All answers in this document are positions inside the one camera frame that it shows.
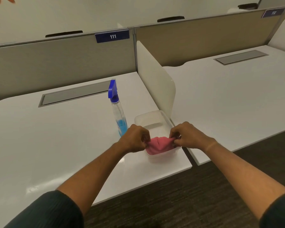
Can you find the person's left hand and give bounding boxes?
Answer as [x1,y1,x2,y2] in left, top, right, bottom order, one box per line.
[119,124,151,154]

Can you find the person's right hand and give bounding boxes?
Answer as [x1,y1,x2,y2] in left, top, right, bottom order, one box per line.
[169,121,217,150]

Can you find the pink cloth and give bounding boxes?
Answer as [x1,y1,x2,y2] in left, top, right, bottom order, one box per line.
[145,137,181,155]

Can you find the person's left forearm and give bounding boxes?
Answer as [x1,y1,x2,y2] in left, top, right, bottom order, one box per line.
[5,141,131,228]

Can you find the person's right forearm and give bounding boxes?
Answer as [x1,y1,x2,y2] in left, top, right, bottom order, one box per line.
[205,139,285,228]

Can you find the clear plastic container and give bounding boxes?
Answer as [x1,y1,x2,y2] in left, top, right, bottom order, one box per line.
[134,110,182,164]

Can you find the blue spray bottle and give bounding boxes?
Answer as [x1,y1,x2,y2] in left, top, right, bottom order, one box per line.
[108,79,128,137]

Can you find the white desk side divider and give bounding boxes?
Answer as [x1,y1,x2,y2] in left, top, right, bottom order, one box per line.
[136,40,176,119]
[267,16,285,55]

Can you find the beige desk partition panel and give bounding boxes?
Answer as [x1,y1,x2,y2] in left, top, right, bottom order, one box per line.
[0,28,136,105]
[134,6,285,67]

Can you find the blue number label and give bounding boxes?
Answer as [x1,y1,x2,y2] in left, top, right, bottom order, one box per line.
[261,8,285,18]
[95,30,130,43]

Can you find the black chair back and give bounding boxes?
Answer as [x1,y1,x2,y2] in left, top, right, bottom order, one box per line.
[45,30,83,38]
[157,16,185,23]
[238,3,259,10]

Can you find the grey desk cable hatch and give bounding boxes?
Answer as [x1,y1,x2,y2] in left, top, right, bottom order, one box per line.
[213,50,269,66]
[38,80,112,108]

